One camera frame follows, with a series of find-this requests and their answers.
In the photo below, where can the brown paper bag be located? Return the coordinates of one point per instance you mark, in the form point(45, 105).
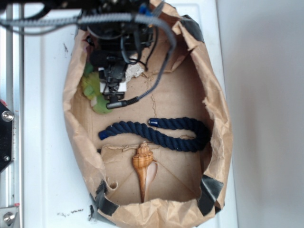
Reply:
point(189, 187)

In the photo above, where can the green plush toy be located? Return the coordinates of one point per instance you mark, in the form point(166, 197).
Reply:
point(91, 89)

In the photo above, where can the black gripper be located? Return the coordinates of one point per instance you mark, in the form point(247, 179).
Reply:
point(118, 39)

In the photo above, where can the black mounting bracket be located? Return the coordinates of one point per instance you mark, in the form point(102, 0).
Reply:
point(6, 136)

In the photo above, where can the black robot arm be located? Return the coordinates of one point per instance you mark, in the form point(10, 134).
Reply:
point(136, 7)

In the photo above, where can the white paper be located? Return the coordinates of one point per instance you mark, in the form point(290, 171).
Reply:
point(133, 71)

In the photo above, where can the metal corner bracket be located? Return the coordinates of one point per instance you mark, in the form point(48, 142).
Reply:
point(9, 217)

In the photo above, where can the orange conch seashell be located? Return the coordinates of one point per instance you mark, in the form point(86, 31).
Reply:
point(146, 168)

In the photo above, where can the aluminium frame rail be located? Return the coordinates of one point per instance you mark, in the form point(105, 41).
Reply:
point(11, 75)

